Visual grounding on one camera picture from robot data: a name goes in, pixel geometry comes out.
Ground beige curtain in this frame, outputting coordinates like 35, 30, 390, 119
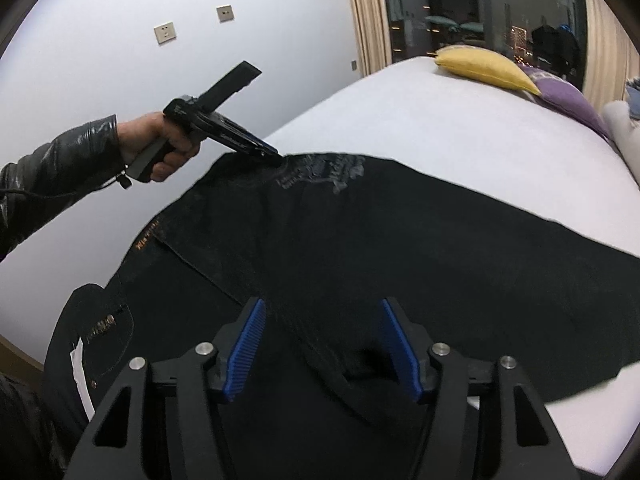
582, 0, 639, 112
350, 0, 392, 77

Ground purple pillow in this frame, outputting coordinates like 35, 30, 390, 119
518, 64, 611, 141

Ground yellow pillow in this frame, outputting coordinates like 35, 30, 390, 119
435, 44, 541, 96

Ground beige right curtain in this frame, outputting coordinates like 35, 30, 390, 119
582, 0, 639, 112

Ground beige left curtain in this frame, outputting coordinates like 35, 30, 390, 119
350, 0, 392, 77

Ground person's left hand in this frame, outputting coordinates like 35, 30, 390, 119
116, 110, 202, 183

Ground left forearm black jacket sleeve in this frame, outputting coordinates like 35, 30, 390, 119
1, 116, 125, 257

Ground wall power socket plate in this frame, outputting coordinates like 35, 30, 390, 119
154, 22, 177, 44

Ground rolled beige grey duvet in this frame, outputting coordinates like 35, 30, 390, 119
602, 78, 640, 182

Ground black jeans pants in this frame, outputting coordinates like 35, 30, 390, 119
43, 154, 639, 479

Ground dark glass window door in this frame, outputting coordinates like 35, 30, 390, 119
386, 0, 587, 87

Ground white bed mattress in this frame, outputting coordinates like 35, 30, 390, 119
268, 58, 639, 474

